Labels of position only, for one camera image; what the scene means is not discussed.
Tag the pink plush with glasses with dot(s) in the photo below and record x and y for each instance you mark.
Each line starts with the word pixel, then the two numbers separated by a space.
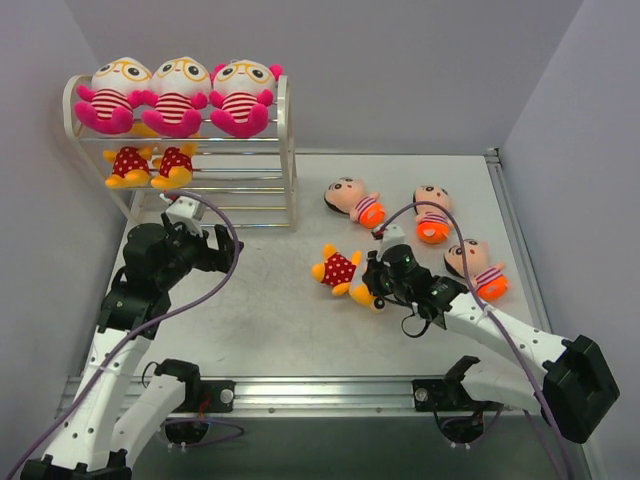
pixel 107 106

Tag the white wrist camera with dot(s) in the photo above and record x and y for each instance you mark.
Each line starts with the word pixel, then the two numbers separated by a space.
pixel 182 216
pixel 388 236

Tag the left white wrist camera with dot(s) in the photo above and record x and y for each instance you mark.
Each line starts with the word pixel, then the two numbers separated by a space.
pixel 182 216

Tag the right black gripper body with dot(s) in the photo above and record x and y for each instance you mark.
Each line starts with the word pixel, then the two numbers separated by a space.
pixel 373 276

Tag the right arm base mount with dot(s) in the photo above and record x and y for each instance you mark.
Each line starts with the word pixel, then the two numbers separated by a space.
pixel 446 393

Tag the peach boy plush middle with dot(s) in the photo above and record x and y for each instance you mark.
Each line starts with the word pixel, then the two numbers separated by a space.
pixel 432 224

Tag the peach boy plush left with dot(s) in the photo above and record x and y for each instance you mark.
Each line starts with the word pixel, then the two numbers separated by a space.
pixel 351 197

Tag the aluminium front rail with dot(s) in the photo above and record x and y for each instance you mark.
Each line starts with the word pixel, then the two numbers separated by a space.
pixel 363 395

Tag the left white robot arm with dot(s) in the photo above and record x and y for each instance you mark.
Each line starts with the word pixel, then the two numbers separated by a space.
pixel 94 438

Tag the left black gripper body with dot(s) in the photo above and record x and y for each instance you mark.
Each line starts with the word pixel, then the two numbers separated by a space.
pixel 220 248

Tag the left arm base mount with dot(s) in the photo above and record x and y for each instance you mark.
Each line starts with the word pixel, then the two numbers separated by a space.
pixel 208 397

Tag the cream two-tier shelf rack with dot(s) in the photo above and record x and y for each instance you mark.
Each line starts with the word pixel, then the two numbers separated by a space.
pixel 253 181

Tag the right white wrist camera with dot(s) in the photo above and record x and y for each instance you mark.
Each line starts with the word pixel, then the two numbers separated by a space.
pixel 388 236

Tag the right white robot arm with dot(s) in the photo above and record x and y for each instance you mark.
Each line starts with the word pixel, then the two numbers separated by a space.
pixel 569 379

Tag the peach boy plush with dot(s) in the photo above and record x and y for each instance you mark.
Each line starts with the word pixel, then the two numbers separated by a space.
pixel 432 224
pixel 351 197
pixel 488 278

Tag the peach boy plush right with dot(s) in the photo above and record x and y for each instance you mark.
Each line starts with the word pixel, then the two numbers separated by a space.
pixel 488 278

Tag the yellow bear plush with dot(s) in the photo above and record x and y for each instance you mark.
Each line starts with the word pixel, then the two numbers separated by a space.
pixel 344 276
pixel 174 168
pixel 129 165

